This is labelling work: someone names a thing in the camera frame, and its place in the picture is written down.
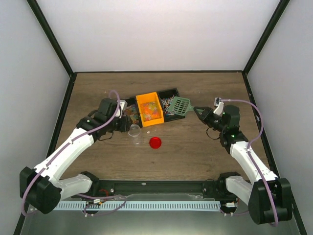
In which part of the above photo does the light blue slotted cable duct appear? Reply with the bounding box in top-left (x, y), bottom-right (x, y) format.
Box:
top-left (55, 201), bottom-right (221, 212)

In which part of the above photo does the clear plastic jar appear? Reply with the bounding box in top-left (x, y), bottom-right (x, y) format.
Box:
top-left (128, 124), bottom-right (141, 145)

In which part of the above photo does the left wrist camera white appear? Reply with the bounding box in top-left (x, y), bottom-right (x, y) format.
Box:
top-left (115, 100), bottom-right (127, 118)

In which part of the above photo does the black bin with popsicle candies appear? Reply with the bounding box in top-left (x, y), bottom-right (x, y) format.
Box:
top-left (120, 96), bottom-right (141, 131)

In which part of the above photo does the green slotted plastic scoop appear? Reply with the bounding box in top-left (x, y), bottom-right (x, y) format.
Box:
top-left (168, 96), bottom-right (194, 116)

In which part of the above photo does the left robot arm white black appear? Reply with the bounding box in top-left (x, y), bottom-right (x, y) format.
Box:
top-left (20, 98), bottom-right (132, 215)

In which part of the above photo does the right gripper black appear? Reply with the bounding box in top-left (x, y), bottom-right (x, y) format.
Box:
top-left (194, 107), bottom-right (226, 133)

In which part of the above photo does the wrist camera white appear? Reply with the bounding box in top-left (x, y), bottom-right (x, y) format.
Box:
top-left (213, 97), bottom-right (224, 116)
top-left (115, 100), bottom-right (127, 118)

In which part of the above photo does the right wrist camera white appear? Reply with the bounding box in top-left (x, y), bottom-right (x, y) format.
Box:
top-left (213, 97), bottom-right (224, 116)

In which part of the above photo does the black bin with lollipops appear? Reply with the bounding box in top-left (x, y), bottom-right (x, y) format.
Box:
top-left (158, 88), bottom-right (186, 122)

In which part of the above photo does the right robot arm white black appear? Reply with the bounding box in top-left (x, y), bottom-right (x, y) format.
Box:
top-left (194, 105), bottom-right (292, 226)

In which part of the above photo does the orange bin with gummies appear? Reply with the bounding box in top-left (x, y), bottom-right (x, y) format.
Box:
top-left (136, 92), bottom-right (164, 127)

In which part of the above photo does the red round lid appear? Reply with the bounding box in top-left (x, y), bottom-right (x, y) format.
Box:
top-left (149, 137), bottom-right (162, 149)

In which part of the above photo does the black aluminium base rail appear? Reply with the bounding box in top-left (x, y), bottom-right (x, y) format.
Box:
top-left (73, 180), bottom-right (291, 199)

